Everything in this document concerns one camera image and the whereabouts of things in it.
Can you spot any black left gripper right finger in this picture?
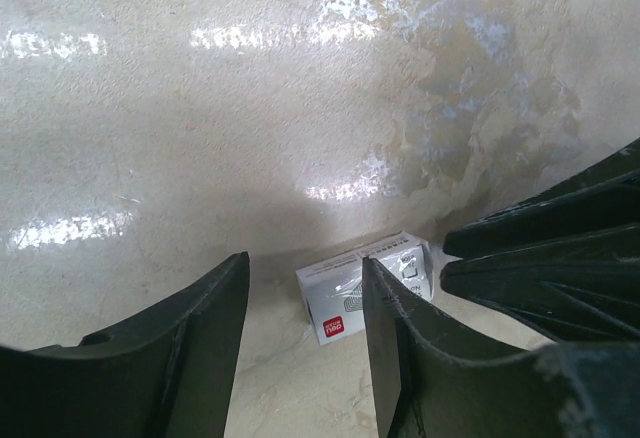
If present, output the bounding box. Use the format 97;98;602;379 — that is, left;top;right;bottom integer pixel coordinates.
362;258;639;437

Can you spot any grey staple box sleeve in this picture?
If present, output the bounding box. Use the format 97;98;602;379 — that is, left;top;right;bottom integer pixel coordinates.
296;232;434;345

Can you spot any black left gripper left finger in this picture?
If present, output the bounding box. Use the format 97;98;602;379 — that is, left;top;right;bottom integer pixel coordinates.
1;252;250;437

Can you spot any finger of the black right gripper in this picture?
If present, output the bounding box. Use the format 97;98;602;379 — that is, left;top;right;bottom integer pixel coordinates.
441;256;639;342
442;141;639;258

